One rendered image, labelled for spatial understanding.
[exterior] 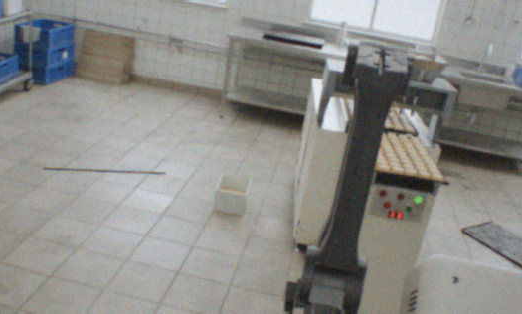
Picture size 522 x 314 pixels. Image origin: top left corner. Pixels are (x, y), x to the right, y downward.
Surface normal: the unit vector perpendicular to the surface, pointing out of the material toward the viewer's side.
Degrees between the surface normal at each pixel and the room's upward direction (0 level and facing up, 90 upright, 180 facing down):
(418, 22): 90
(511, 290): 48
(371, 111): 82
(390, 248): 90
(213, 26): 90
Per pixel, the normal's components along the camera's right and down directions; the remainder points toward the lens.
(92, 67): -0.11, -0.06
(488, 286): -0.02, -0.37
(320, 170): -0.07, 0.36
